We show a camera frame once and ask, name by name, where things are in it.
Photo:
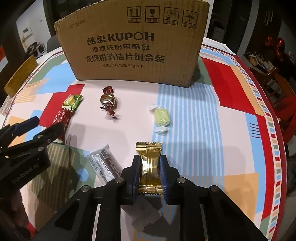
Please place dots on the white shelf with clutter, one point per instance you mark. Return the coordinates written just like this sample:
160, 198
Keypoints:
36, 49

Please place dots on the brown cardboard box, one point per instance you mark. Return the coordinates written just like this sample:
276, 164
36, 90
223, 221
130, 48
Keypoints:
149, 41

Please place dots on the silver dark snack bar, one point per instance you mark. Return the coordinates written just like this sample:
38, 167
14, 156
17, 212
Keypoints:
104, 164

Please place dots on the woven wicker box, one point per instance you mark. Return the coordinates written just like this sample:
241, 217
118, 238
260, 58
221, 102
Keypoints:
20, 76

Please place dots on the red foil balloons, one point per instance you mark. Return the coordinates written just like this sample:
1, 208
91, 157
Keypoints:
276, 48

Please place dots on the foil twisted chocolate candy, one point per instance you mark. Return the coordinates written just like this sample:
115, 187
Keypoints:
109, 102

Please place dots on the grey chair left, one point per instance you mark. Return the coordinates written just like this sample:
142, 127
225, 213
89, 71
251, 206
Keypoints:
53, 43

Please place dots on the red wooden chair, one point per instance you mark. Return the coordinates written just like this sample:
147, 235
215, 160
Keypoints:
282, 98

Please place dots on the pale green candy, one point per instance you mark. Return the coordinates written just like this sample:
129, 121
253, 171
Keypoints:
162, 118

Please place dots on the green yellow candy packet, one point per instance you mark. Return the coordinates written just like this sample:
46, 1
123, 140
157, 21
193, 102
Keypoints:
72, 102

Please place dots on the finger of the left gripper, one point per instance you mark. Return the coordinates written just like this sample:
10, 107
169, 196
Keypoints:
41, 140
9, 133

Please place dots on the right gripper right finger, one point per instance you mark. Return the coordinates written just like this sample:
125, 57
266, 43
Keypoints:
205, 213

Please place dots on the red snack packet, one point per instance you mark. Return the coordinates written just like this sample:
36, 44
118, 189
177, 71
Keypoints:
63, 116

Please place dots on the gold candy packet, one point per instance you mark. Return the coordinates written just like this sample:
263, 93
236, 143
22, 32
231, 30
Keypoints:
150, 181

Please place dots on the colourful patchwork tablecloth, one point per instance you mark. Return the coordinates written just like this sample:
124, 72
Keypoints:
223, 132

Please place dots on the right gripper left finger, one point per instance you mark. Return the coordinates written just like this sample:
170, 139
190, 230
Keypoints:
94, 210

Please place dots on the person left hand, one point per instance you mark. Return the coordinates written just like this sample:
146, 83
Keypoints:
13, 215

